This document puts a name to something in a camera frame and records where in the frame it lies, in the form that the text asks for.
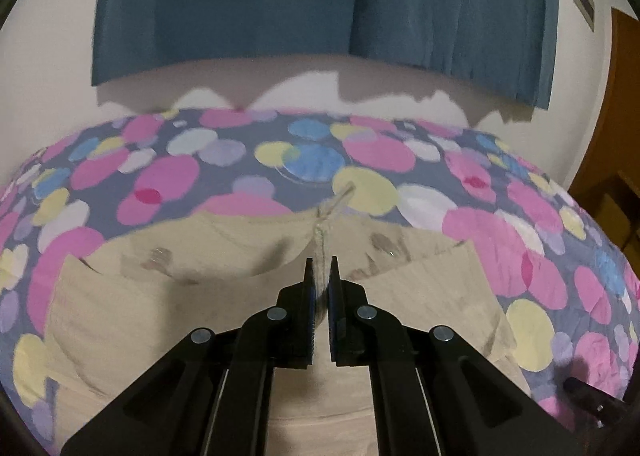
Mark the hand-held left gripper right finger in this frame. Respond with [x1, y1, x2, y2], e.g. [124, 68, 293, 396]
[327, 257, 587, 456]

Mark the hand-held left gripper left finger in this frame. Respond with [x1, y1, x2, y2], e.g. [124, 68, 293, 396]
[60, 257, 316, 456]

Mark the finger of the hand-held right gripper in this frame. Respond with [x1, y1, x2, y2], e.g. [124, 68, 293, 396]
[562, 376, 632, 418]

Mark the beige fleece garment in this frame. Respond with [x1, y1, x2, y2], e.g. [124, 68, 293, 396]
[47, 185, 519, 456]

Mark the dotted colourful blanket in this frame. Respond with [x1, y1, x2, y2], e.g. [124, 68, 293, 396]
[0, 106, 640, 456]

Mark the wooden door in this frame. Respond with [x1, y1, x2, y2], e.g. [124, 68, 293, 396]
[567, 6, 640, 257]

